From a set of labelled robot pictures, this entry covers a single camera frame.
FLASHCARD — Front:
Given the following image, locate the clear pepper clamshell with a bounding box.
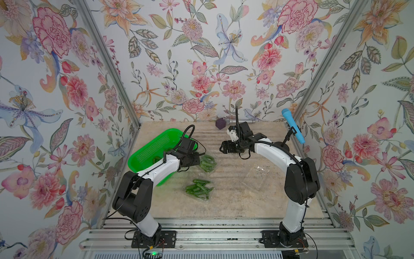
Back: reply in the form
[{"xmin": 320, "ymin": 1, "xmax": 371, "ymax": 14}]
[
  {"xmin": 199, "ymin": 154, "xmax": 217, "ymax": 173},
  {"xmin": 241, "ymin": 164, "xmax": 272, "ymax": 193},
  {"xmin": 184, "ymin": 179, "xmax": 215, "ymax": 202}
]

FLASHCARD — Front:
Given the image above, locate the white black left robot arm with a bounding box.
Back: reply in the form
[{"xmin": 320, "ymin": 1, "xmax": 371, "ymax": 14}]
[{"xmin": 112, "ymin": 137, "xmax": 203, "ymax": 240}]

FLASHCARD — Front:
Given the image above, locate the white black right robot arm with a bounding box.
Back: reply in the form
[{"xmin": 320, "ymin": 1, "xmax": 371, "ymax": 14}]
[{"xmin": 220, "ymin": 122, "xmax": 320, "ymax": 246}]

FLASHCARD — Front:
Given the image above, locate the purple foam microphone cube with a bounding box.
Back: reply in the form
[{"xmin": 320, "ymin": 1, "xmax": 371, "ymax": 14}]
[{"xmin": 215, "ymin": 118, "xmax": 227, "ymax": 130}]

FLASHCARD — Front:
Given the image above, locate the green plastic basket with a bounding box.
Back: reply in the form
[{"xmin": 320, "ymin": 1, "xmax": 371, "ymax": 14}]
[{"xmin": 122, "ymin": 125, "xmax": 202, "ymax": 187}]

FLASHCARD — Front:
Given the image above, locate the black microphone stand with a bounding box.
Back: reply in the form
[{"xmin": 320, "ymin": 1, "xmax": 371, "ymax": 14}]
[{"xmin": 274, "ymin": 127, "xmax": 296, "ymax": 152}]

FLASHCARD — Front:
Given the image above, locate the blue microphone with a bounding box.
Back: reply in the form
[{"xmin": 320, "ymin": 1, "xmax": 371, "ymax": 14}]
[{"xmin": 282, "ymin": 109, "xmax": 305, "ymax": 144}]

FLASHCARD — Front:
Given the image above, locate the aluminium rail frame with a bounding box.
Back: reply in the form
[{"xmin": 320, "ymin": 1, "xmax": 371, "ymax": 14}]
[{"xmin": 80, "ymin": 216, "xmax": 360, "ymax": 259}]

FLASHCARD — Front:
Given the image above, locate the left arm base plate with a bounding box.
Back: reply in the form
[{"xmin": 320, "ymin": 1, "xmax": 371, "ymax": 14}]
[{"xmin": 131, "ymin": 231, "xmax": 177, "ymax": 249}]

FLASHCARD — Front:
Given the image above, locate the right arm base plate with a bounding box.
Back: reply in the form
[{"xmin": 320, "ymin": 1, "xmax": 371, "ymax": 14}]
[{"xmin": 259, "ymin": 230, "xmax": 309, "ymax": 249}]

